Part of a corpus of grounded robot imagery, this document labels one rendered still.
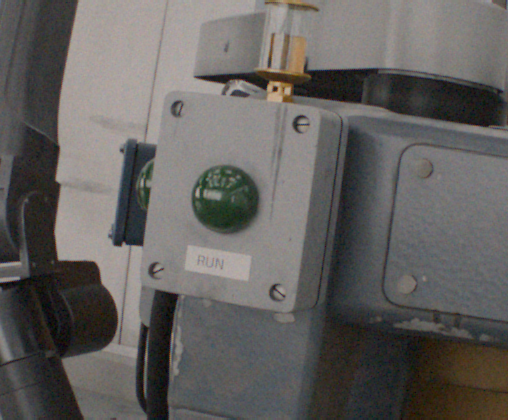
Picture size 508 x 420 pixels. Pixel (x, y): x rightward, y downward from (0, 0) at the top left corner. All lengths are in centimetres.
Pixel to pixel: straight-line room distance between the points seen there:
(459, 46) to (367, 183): 14
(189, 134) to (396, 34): 19
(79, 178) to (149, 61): 70
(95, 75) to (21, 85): 564
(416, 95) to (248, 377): 19
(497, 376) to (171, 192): 33
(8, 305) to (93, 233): 563
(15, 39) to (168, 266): 35
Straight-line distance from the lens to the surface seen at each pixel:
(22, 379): 84
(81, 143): 652
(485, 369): 84
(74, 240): 652
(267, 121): 56
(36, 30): 90
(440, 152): 59
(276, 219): 56
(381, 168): 60
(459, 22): 72
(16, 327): 84
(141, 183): 59
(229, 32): 103
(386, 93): 72
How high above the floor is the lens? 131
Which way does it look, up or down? 3 degrees down
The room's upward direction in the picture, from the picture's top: 8 degrees clockwise
